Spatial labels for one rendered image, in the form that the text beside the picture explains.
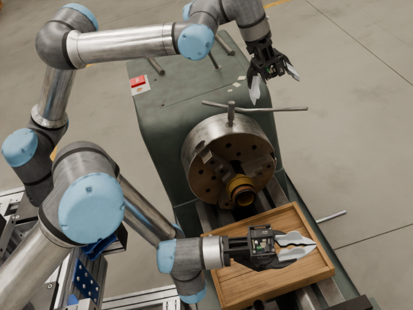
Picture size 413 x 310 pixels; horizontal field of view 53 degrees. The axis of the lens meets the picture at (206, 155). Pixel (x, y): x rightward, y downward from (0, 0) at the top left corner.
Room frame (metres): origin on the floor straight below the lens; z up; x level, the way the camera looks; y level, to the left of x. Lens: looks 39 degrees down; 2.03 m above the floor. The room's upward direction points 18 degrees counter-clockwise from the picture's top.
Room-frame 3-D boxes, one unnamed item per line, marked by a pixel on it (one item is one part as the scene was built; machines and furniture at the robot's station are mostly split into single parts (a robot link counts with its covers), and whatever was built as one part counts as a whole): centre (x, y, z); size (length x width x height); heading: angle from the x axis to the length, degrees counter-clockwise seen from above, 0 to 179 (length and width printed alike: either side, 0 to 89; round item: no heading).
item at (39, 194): (1.16, 0.55, 1.21); 0.15 x 0.15 x 0.10
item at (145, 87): (1.52, 0.17, 1.23); 0.13 x 0.08 x 0.06; 2
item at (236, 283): (0.84, -0.08, 0.89); 0.36 x 0.30 x 0.04; 92
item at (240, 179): (0.96, -0.07, 1.08); 0.09 x 0.09 x 0.09; 2
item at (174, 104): (1.51, -0.03, 1.06); 0.59 x 0.48 x 0.39; 2
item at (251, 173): (1.03, -0.16, 1.08); 0.12 x 0.11 x 0.05; 92
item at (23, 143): (1.16, 0.55, 1.33); 0.13 x 0.12 x 0.14; 158
